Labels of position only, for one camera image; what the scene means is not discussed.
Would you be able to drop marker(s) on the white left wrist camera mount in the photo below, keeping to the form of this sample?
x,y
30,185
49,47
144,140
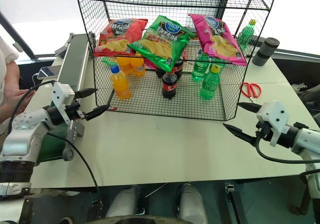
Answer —
x,y
61,93

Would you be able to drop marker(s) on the pink potato chip bag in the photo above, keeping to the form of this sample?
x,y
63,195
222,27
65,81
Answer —
x,y
220,39

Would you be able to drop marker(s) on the small green snack packet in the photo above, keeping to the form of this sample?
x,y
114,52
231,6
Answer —
x,y
110,61

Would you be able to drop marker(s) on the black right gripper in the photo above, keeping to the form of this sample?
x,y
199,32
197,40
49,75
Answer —
x,y
263,131

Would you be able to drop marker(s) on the grey and black cylinder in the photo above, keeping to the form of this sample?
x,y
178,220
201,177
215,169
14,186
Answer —
x,y
265,51

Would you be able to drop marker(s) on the red potato chip bag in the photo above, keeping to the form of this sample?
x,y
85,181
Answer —
x,y
120,37

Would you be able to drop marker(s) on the green potato chip bag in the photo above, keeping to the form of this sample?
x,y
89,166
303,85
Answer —
x,y
162,43

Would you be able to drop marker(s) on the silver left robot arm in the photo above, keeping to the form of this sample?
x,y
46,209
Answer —
x,y
22,131

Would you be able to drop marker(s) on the grey conveyor unit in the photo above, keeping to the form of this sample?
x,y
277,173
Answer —
x,y
72,58

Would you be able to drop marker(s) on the black table leg bracket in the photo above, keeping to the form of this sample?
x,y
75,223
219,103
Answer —
x,y
235,201

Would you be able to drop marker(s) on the small pink snack packet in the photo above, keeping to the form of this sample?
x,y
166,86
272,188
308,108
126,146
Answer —
x,y
149,64

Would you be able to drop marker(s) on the green soda bottle yellow cap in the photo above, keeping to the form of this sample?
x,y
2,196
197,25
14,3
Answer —
x,y
247,34
210,83

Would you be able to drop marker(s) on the silver smartphone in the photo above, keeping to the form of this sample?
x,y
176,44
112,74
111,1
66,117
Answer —
x,y
48,71

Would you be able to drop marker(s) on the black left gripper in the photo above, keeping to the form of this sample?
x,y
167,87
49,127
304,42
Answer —
x,y
73,110

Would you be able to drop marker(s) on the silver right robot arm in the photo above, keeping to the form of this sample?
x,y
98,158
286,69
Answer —
x,y
306,138

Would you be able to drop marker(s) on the orange soda bottle blue cap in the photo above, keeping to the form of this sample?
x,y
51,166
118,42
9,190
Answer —
x,y
120,83

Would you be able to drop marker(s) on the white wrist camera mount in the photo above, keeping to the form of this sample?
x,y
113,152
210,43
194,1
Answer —
x,y
273,113
61,93

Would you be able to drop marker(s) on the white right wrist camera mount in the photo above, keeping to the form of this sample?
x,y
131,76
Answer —
x,y
273,113

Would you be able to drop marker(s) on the person in white shirt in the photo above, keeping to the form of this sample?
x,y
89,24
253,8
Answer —
x,y
7,83

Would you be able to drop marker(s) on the cola bottle red label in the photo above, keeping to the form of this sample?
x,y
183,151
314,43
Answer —
x,y
169,85
178,68

